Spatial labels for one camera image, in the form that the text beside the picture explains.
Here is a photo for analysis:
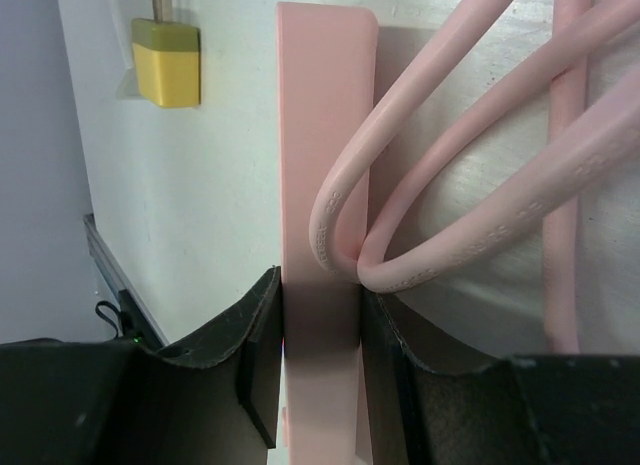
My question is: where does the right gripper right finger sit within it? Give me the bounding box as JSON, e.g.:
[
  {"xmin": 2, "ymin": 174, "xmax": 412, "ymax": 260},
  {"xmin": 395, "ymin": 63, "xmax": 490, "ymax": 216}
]
[{"xmin": 361, "ymin": 291, "xmax": 639, "ymax": 464}]

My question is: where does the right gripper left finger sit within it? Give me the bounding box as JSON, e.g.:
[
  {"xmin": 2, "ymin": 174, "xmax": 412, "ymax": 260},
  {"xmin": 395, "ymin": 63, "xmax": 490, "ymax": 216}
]
[{"xmin": 1, "ymin": 267, "xmax": 281, "ymax": 464}]

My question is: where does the pink power cord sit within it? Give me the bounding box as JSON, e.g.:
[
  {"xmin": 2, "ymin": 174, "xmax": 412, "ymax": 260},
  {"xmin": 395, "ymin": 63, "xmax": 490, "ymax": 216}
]
[{"xmin": 308, "ymin": 0, "xmax": 640, "ymax": 356}]

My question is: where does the yellow USB charger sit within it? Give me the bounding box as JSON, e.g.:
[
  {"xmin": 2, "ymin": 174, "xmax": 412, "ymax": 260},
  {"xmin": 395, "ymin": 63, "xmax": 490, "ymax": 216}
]
[{"xmin": 131, "ymin": 0, "xmax": 201, "ymax": 108}]

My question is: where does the pink power strip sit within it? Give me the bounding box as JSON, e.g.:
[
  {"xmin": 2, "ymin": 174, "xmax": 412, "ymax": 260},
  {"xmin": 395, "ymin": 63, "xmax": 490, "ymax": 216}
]
[{"xmin": 274, "ymin": 1, "xmax": 379, "ymax": 465}]

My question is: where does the aluminium front rail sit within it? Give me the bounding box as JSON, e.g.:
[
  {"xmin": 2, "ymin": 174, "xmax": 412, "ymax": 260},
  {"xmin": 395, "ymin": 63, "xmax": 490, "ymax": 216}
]
[{"xmin": 83, "ymin": 214, "xmax": 168, "ymax": 350}]

